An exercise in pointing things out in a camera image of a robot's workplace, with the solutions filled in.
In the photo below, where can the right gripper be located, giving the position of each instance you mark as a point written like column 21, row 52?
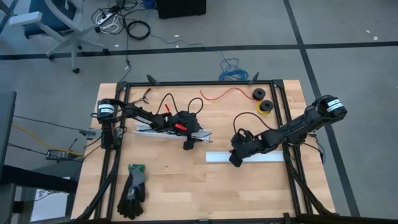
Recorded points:
column 247, row 143

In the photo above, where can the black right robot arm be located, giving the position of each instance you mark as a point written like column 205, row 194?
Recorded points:
column 298, row 124

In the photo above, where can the white duct cover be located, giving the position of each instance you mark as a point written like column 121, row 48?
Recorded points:
column 217, row 156

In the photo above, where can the grey metal clamp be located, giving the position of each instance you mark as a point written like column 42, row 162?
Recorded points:
column 88, row 133

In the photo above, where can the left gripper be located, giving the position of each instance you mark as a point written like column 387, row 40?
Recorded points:
column 186, row 123

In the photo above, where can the white power strip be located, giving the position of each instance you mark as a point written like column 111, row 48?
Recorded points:
column 105, row 18

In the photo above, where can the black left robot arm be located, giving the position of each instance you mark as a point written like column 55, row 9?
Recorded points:
column 140, row 116

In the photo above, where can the black side desk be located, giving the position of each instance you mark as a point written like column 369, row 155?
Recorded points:
column 31, row 179

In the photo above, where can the black power adapter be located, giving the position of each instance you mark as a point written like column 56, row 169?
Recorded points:
column 57, row 154

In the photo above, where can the white office chair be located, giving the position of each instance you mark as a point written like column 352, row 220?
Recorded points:
column 28, row 18

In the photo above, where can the black aluminium table frame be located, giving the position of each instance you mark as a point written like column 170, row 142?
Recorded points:
column 199, row 83

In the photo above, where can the dark grey desk panel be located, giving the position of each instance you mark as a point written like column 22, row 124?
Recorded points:
column 6, row 124

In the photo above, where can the black box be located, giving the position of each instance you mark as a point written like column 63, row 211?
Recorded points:
column 180, row 7

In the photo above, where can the black grey work glove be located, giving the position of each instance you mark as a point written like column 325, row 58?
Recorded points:
column 133, row 199

